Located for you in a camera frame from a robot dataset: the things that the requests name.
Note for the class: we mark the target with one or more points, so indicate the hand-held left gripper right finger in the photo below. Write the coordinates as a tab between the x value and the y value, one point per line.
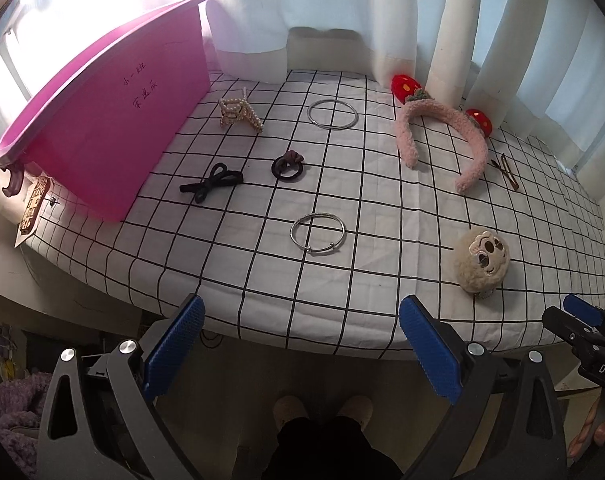
430	350

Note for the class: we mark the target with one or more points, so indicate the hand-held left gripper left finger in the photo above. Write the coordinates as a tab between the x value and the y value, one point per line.
175	345

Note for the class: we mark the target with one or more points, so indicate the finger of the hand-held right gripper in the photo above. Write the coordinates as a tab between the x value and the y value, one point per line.
564	322
582	307

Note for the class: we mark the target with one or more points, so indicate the plain silver bangle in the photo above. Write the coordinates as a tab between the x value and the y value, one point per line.
332	129

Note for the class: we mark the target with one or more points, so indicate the pearl hair claw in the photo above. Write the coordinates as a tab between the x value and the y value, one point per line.
232	110

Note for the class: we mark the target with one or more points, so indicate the pink plastic bin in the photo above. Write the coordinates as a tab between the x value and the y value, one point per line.
117	110

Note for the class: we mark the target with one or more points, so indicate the pink braided object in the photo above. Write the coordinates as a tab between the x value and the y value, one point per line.
589	435

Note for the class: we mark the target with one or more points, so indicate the person's right white slipper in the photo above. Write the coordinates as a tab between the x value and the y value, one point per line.
356	410

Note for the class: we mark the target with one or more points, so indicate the person's white slipper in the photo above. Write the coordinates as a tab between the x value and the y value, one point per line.
356	410
290	410

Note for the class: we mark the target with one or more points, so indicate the round cream plush toy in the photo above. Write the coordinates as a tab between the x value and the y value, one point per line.
477	265

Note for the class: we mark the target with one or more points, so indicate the black checked white cloth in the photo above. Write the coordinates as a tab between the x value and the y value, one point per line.
382	240

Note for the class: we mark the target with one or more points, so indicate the person's left white slipper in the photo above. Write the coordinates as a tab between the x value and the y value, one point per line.
290	410

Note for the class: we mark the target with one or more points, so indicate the person's legs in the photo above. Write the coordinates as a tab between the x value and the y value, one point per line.
327	450

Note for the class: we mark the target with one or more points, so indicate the brown hair clip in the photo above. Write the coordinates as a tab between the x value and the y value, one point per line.
507	174

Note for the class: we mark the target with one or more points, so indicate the silver bangle with clasp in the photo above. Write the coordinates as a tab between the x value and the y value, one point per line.
310	249

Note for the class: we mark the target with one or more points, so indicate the purple fluffy cloth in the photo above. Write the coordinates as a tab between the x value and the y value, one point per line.
17	425

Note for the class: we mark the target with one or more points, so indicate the pink fluffy strawberry headband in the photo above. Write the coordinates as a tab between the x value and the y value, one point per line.
477	150

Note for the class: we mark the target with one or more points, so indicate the dark brown hair scrunchie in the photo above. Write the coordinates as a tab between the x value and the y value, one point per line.
295	156

